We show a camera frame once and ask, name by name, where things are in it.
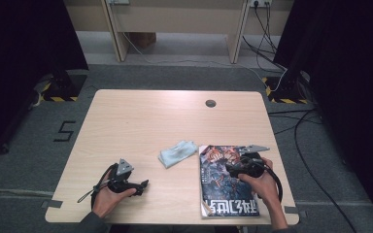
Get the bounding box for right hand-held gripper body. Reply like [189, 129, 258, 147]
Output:
[237, 144, 270, 179]

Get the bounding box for dark illustrated magazine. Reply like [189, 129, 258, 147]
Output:
[198, 144, 260, 218]

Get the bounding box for black floor cables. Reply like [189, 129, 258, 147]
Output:
[267, 108, 358, 233]

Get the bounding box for dark curtain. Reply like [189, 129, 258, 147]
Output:
[273, 0, 373, 224]
[0, 0, 89, 159]

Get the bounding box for light blue cloth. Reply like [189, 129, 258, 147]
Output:
[157, 140, 199, 169]

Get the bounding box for person's right hand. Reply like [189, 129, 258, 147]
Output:
[238, 157, 281, 208]

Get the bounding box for white wall power outlet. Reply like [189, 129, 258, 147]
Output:
[250, 0, 273, 8]

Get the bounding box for grey floor tape piece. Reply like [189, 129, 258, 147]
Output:
[284, 206, 308, 219]
[41, 199, 64, 210]

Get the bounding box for brown cardboard box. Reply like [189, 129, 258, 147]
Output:
[127, 31, 157, 50]

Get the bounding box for person's left hand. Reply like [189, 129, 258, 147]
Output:
[91, 173, 137, 218]

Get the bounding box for white floor cable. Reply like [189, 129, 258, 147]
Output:
[121, 31, 288, 92]

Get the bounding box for black cables from outlet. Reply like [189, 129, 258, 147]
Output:
[242, 1, 288, 72]

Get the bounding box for black stand base striped tape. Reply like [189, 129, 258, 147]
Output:
[261, 71, 312, 105]
[33, 69, 88, 103]

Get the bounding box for beige desk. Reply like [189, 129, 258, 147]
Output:
[100, 0, 252, 64]

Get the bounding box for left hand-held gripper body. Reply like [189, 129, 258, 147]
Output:
[107, 158, 140, 195]

